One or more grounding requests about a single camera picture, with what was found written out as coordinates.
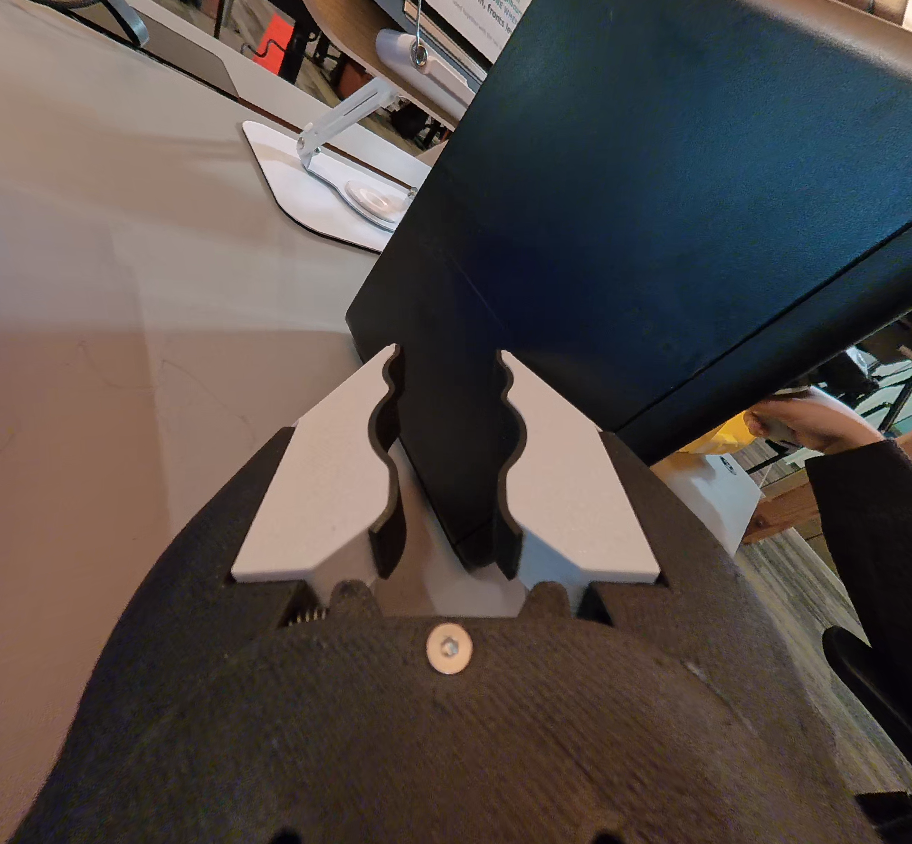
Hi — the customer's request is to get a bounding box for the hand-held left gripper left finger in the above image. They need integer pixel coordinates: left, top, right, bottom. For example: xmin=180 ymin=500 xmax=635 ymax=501
xmin=231 ymin=343 xmax=409 ymax=603

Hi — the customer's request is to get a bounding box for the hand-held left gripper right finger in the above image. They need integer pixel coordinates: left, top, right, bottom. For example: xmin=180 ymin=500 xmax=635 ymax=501
xmin=494 ymin=349 xmax=664 ymax=608

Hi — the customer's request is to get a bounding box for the black drawer organizer cabinet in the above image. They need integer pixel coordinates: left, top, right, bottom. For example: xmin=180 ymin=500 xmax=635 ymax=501
xmin=345 ymin=0 xmax=912 ymax=570

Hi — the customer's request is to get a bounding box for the grey desk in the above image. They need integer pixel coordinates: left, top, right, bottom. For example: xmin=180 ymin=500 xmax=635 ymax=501
xmin=0 ymin=0 xmax=765 ymax=841

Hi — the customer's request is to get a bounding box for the person's right hand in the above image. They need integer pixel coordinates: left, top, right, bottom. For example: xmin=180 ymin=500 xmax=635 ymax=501
xmin=744 ymin=395 xmax=884 ymax=456

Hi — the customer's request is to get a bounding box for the white metal display stand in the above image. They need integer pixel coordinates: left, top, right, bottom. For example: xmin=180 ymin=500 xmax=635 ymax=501
xmin=242 ymin=28 xmax=480 ymax=255

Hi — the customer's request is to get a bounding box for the red floor tape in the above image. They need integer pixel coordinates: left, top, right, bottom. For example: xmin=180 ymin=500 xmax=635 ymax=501
xmin=255 ymin=12 xmax=300 ymax=65

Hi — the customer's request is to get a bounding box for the desk cable tray flap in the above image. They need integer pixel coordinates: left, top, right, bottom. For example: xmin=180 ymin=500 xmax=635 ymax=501
xmin=0 ymin=0 xmax=242 ymax=103

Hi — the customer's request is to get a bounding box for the grey cable strap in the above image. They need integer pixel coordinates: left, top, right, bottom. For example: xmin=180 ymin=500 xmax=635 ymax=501
xmin=95 ymin=0 xmax=151 ymax=48

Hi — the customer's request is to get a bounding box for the black power adapter with cable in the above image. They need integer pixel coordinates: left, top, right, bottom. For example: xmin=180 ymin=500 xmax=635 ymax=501
xmin=0 ymin=0 xmax=140 ymax=43

